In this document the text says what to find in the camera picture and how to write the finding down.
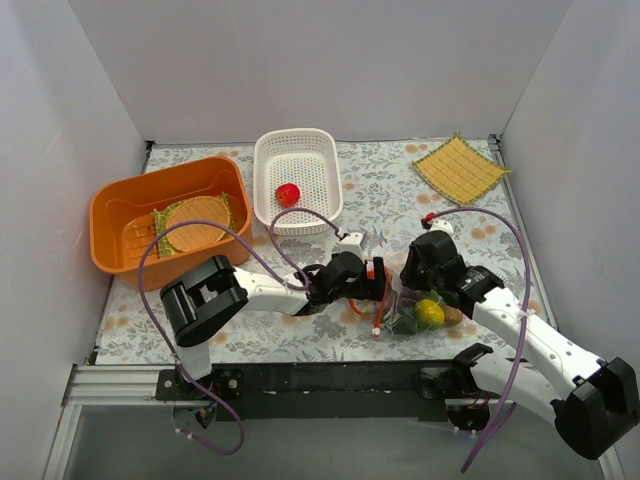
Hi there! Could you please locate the yellow fake lemon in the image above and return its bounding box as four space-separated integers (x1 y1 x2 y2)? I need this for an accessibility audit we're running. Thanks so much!
414 299 445 329

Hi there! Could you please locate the clear zip top bag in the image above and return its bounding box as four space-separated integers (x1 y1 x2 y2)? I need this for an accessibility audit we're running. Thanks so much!
348 267 465 338

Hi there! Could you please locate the dark green fake avocado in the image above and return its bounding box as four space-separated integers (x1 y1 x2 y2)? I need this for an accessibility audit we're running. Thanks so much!
392 315 418 336

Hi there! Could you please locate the red fake tomato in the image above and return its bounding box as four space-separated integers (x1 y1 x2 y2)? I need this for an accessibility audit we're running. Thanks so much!
274 183 301 209

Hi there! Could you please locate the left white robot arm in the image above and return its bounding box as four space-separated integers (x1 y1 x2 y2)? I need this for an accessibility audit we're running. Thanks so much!
160 252 390 400

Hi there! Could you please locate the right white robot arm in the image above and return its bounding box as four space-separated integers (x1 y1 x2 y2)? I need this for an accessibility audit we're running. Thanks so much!
400 231 639 460

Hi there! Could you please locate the brown fake kiwi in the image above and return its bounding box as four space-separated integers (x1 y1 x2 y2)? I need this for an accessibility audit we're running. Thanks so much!
444 306 464 326

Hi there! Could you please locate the yellow woven mat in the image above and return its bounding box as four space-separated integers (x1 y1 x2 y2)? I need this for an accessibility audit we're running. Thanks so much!
413 132 510 206

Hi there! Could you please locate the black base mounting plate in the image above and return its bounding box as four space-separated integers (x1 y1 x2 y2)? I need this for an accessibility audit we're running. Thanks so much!
155 360 491 421

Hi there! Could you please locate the white perforated plastic basket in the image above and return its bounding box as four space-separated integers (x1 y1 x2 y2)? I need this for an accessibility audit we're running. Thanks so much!
253 128 343 236

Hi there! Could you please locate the round orange woven tray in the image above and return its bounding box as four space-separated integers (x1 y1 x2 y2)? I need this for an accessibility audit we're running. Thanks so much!
166 196 231 252

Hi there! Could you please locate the green yellow bamboo mat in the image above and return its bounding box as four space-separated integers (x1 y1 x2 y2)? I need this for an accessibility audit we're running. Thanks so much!
151 192 236 260

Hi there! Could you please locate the orange plastic tub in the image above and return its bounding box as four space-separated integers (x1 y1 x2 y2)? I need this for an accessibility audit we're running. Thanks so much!
89 157 253 291

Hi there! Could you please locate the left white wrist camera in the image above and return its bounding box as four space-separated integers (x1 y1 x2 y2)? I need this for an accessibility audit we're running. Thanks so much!
338 232 364 260

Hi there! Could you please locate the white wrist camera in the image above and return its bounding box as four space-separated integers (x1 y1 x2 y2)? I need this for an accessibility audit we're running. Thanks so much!
338 232 364 260
421 213 454 236

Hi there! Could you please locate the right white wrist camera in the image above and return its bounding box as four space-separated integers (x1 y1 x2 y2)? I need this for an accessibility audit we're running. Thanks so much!
421 213 454 236

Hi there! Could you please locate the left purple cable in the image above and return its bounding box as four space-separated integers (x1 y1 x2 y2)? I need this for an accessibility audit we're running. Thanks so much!
136 206 346 455

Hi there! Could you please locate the aluminium frame rail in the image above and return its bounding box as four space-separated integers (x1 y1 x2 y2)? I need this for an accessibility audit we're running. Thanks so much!
65 359 511 404

